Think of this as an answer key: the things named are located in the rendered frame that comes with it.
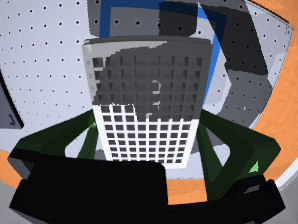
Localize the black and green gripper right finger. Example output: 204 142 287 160
196 109 281 201

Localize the grey flat base plate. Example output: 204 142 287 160
0 0 294 179

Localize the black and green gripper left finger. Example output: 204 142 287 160
14 109 99 159

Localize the blue tape outline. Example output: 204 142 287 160
99 0 227 105

